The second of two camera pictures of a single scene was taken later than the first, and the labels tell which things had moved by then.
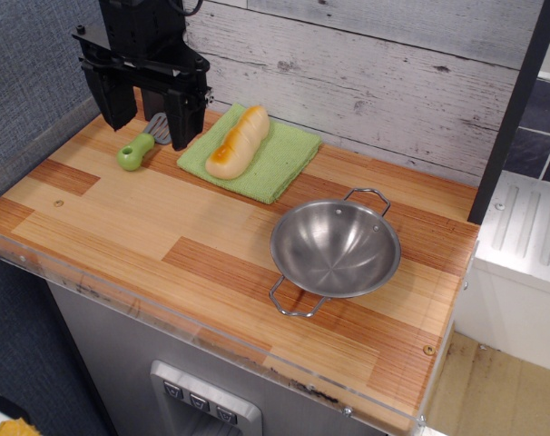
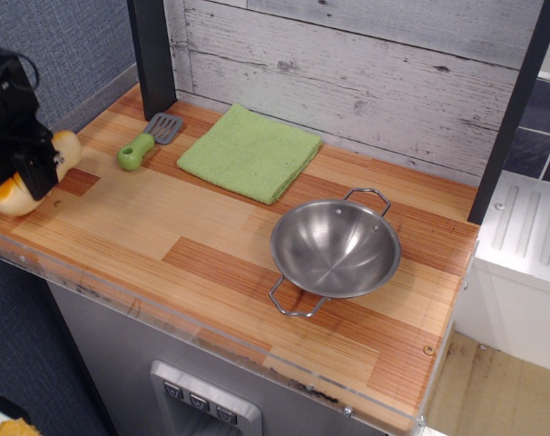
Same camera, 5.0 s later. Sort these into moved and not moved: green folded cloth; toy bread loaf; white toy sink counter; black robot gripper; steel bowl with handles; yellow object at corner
Moved: toy bread loaf; black robot gripper
Not moved: yellow object at corner; white toy sink counter; steel bowl with handles; green folded cloth
